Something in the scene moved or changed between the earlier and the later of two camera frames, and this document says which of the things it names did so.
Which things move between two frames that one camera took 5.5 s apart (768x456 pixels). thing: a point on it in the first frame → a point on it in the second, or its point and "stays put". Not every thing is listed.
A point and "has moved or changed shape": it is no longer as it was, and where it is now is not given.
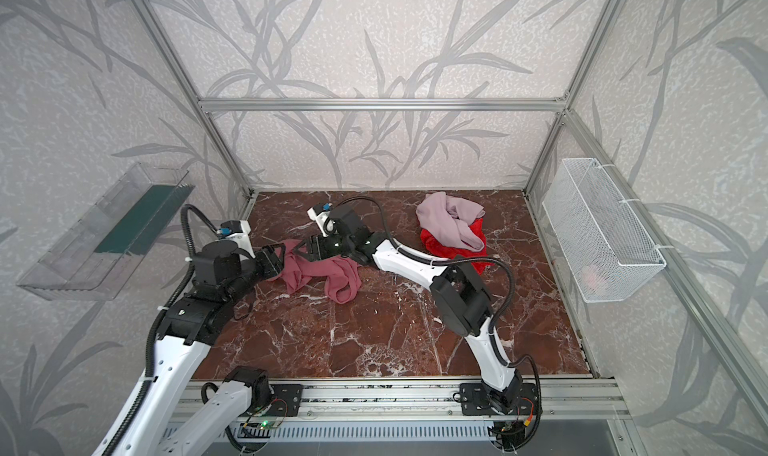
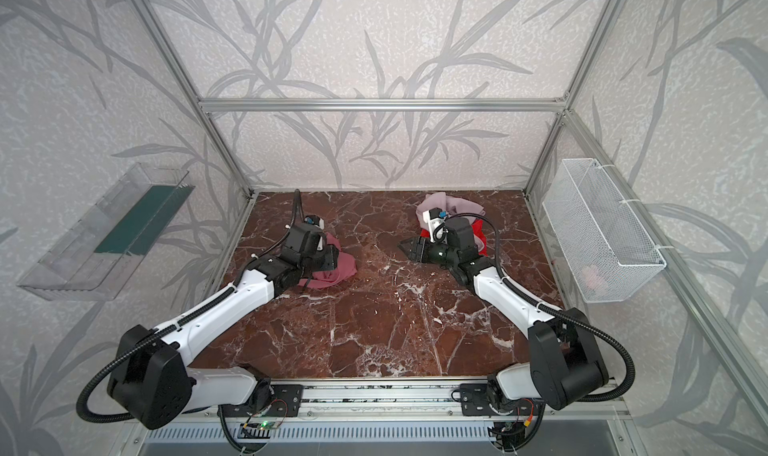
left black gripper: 267,262 → 327,257
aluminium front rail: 565,400 stays put
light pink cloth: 449,219 stays put
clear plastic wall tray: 99,255 stays put
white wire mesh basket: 609,254 stays put
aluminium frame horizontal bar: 384,104 stays put
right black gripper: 324,244 → 417,249
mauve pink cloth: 340,278 has moved or changed shape
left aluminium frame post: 141,5 stays put
